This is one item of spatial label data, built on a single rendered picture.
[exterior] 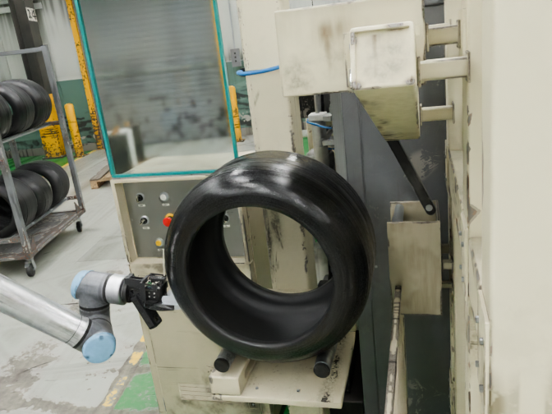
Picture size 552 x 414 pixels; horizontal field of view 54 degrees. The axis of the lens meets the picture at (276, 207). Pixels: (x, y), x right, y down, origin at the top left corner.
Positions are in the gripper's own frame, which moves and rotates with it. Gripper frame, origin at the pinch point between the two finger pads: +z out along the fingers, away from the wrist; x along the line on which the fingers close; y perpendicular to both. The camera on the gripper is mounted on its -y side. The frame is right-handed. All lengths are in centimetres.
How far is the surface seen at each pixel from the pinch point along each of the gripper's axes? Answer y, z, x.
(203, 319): 3.6, 8.9, -11.7
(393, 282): 6, 57, 19
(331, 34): 77, 44, -36
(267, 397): -19.0, 26.3, -10.4
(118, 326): -118, -122, 154
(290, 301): -3.1, 26.7, 15.1
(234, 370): -14.2, 15.9, -7.4
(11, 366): -124, -167, 104
